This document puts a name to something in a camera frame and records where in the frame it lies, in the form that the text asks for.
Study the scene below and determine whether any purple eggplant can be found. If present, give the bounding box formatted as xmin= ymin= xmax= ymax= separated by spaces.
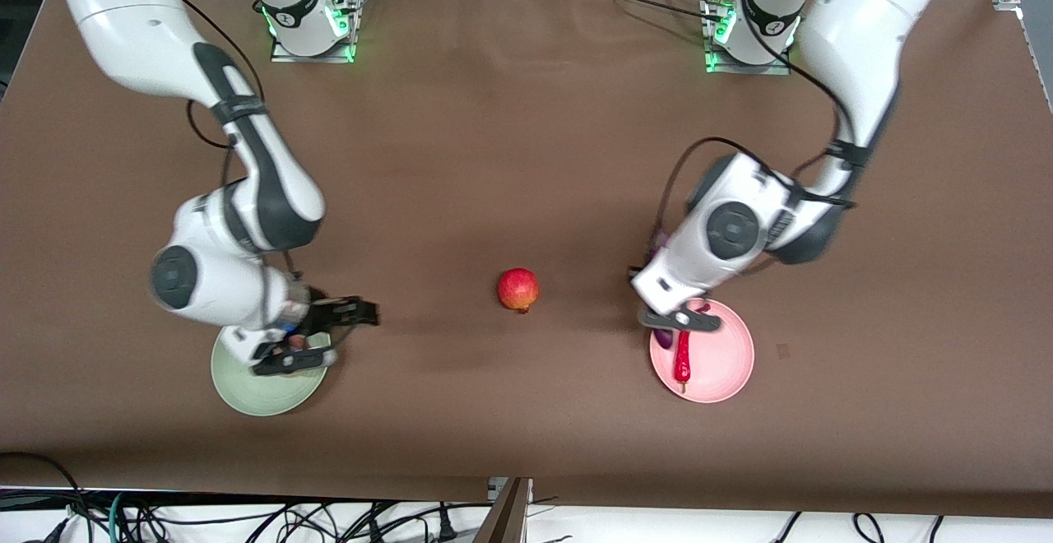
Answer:
xmin=652 ymin=230 xmax=675 ymax=348

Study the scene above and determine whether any red chili pepper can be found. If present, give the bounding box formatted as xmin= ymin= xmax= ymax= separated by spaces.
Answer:
xmin=674 ymin=329 xmax=693 ymax=394

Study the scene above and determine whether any red pomegranate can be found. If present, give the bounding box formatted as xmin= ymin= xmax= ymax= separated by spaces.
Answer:
xmin=497 ymin=267 xmax=540 ymax=314

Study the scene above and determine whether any light green plate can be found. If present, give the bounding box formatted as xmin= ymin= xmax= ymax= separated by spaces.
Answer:
xmin=211 ymin=325 xmax=332 ymax=417

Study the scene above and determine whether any pink plate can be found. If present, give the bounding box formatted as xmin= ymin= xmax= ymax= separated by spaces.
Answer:
xmin=649 ymin=298 xmax=755 ymax=404

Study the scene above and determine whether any brown table cover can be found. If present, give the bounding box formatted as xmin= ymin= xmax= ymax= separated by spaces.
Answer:
xmin=0 ymin=0 xmax=1053 ymax=519

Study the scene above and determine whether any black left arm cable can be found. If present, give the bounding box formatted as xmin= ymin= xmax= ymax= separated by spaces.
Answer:
xmin=629 ymin=0 xmax=860 ymax=281

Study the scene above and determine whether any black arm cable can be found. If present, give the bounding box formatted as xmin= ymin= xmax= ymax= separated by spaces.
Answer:
xmin=629 ymin=0 xmax=860 ymax=281
xmin=175 ymin=0 xmax=301 ymax=281

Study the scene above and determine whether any teal floor cable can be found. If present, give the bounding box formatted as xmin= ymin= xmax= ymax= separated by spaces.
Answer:
xmin=107 ymin=492 xmax=132 ymax=543

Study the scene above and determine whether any thick black floor cable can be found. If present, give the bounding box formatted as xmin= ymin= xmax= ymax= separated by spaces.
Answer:
xmin=0 ymin=451 xmax=87 ymax=543

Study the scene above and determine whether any black floor cable with plug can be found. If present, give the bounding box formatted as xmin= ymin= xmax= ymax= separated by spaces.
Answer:
xmin=362 ymin=502 xmax=462 ymax=543

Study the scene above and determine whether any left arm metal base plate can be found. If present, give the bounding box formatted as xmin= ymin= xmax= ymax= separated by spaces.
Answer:
xmin=703 ymin=0 xmax=795 ymax=75

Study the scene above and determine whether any brown wooden post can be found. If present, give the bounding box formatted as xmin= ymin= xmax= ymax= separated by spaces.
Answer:
xmin=473 ymin=477 xmax=532 ymax=543

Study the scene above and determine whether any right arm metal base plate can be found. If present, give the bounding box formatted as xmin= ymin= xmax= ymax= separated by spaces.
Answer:
xmin=270 ymin=0 xmax=359 ymax=64

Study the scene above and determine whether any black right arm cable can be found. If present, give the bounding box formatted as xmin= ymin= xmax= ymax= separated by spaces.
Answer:
xmin=175 ymin=0 xmax=301 ymax=281

